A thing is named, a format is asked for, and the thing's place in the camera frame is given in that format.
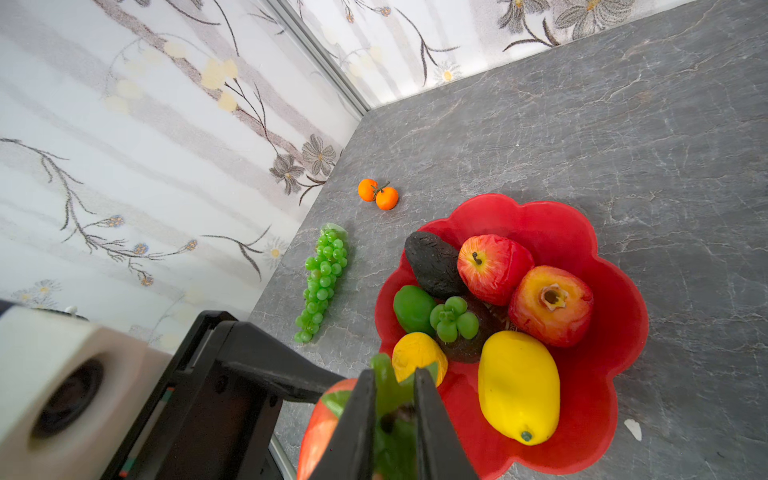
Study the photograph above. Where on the orange tangerine with stem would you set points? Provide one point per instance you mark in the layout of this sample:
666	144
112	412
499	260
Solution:
386	198

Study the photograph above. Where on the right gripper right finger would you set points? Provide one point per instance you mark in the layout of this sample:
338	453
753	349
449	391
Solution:
439	452

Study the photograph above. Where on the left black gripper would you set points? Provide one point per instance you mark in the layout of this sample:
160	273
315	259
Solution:
213	412

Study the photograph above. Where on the red flower-shaped fruit bowl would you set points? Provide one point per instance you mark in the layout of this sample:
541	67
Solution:
557	235

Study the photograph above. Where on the red yellow pomegranate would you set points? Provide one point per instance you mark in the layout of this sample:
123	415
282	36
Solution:
552	305

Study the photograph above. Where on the green lime fruit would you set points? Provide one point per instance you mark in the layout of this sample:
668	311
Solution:
412	307

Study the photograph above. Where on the dark green avocado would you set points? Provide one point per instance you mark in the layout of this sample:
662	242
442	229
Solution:
434	265

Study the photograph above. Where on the yellow pear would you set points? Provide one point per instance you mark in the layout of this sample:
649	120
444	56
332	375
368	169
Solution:
418	350

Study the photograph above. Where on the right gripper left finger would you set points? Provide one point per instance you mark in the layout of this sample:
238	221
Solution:
349	454

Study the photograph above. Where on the dark mangosteen with green leaves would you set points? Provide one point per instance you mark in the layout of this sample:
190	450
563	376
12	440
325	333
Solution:
462	325

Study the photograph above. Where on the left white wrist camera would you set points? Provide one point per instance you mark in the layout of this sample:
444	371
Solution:
70	392

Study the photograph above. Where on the green grape bunch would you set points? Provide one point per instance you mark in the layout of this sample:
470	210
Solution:
324	270

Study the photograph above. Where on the yellow lemon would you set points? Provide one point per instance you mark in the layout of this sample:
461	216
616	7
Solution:
519	387

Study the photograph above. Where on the red apple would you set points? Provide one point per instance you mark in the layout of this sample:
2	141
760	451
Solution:
492	267

